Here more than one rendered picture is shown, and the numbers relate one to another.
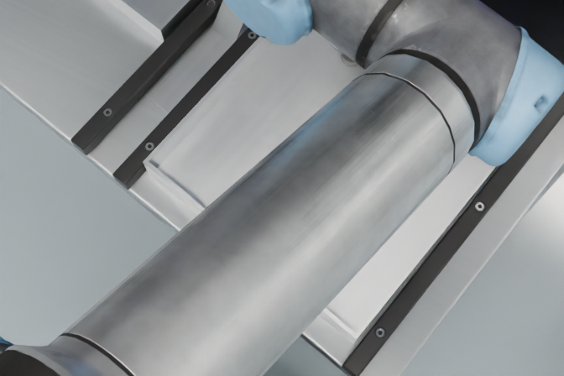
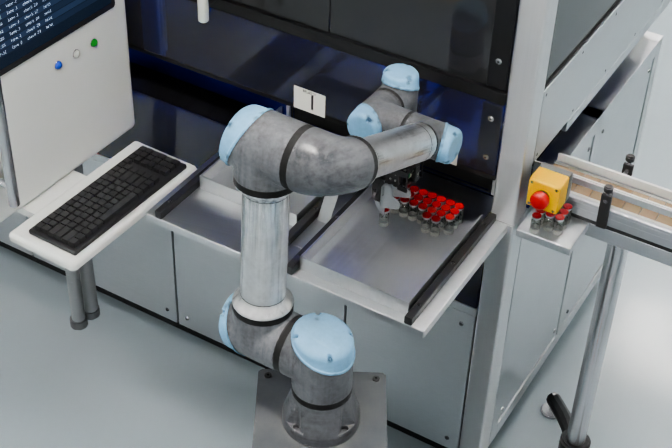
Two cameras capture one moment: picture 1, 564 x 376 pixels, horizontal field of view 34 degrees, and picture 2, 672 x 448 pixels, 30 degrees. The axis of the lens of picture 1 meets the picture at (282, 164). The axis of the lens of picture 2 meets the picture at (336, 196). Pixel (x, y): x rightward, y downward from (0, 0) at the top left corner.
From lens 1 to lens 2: 196 cm
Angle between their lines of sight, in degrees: 34
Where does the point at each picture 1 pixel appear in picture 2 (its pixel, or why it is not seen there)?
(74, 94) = not seen: hidden behind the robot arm
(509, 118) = (445, 138)
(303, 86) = (364, 235)
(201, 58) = (314, 229)
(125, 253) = not seen: outside the picture
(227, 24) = (324, 215)
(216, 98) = (326, 239)
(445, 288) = (444, 294)
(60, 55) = not seen: hidden behind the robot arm
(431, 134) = (424, 132)
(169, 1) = (295, 212)
